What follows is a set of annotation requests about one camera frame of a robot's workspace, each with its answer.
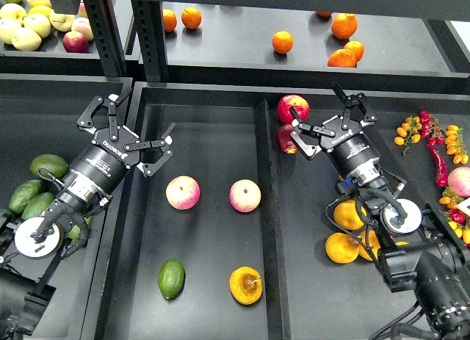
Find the pink apple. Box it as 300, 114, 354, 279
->
165, 176, 200, 210
229, 179, 261, 213

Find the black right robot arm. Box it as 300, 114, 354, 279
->
289, 84, 469, 339

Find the red cherry tomato bunch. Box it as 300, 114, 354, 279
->
419, 110, 445, 145

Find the black centre tray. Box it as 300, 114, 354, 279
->
80, 81, 470, 340

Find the bright red apple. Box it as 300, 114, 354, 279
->
277, 94, 310, 125

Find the black tray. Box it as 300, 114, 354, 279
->
1, 74, 132, 339
80, 81, 470, 340

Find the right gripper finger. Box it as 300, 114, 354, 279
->
332, 82, 376, 130
289, 107, 335, 160

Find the dark red apple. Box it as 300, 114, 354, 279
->
275, 124, 298, 155

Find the yellow cherry tomato bunch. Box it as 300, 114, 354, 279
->
444, 124, 469, 165

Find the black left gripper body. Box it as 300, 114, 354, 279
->
69, 126, 140, 192

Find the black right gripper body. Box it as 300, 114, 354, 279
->
319, 116, 380, 178

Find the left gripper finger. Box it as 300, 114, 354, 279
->
76, 87, 131, 142
123, 123, 176, 177

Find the orange on shelf centre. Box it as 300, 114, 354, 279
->
272, 31, 294, 54

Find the black left tray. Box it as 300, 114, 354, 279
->
1, 74, 132, 339

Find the orange cherry tomato bunch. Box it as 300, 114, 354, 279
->
394, 116, 422, 156

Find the red chili pepper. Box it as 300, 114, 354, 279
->
427, 137, 448, 187

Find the red apple on shelf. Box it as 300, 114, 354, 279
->
62, 31, 89, 54

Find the front orange on shelf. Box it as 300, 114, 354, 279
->
328, 48, 357, 68

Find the pink apple left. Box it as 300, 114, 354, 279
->
165, 176, 200, 210

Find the large orange on shelf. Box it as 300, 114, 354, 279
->
330, 13, 358, 40

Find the black tray divider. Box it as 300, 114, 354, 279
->
253, 99, 291, 339

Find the pink peach at right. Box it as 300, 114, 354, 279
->
447, 167, 470, 198

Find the yellow pear with stem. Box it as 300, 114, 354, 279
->
228, 266, 263, 305

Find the green avocado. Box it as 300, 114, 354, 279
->
158, 258, 185, 300

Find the yellow pear upper pile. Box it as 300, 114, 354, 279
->
333, 200, 364, 231

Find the pink apple right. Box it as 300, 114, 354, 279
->
229, 179, 261, 213

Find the black shelf post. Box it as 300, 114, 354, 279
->
131, 0, 170, 83

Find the orange on shelf left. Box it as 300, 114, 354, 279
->
181, 7, 202, 29

